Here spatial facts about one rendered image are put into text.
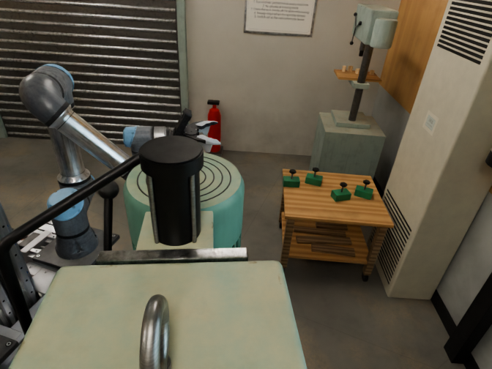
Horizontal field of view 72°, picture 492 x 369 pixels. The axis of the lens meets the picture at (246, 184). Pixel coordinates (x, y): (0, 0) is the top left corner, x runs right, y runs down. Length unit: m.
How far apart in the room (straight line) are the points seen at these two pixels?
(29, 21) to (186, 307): 3.84
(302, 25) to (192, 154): 3.20
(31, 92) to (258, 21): 2.57
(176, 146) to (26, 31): 3.78
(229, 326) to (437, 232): 1.96
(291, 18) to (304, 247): 2.09
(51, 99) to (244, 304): 0.97
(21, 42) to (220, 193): 3.78
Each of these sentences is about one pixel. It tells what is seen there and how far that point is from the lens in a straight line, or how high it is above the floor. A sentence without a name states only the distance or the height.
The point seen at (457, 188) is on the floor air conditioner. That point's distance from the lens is 2.05.
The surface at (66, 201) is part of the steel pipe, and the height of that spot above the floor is 1.59.
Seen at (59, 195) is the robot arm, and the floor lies 1.05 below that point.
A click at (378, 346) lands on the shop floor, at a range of 2.26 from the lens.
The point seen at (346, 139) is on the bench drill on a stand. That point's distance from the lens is 2.84.
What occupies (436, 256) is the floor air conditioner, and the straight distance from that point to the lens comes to 2.34.
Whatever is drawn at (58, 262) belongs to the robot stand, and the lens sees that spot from 1.45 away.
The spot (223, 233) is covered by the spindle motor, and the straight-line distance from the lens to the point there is 0.48.
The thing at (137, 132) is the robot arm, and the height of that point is 1.24.
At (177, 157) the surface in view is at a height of 1.62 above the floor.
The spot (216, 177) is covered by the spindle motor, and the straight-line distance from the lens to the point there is 0.50.
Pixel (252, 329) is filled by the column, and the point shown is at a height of 1.52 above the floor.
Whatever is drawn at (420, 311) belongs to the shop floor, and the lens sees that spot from 2.53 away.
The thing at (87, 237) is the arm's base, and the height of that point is 0.88.
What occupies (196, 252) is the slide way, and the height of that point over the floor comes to 1.52.
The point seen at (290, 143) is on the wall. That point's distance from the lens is 3.84.
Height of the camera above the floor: 1.77
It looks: 33 degrees down
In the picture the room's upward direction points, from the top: 4 degrees clockwise
